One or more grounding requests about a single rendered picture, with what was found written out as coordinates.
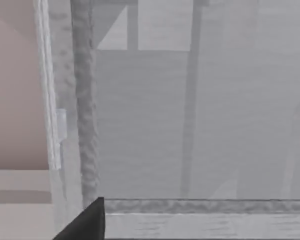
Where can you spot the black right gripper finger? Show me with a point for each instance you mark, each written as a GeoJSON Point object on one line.
{"type": "Point", "coordinates": [91, 222]}

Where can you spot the grey cabinet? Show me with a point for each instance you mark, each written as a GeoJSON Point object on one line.
{"type": "Point", "coordinates": [165, 120]}

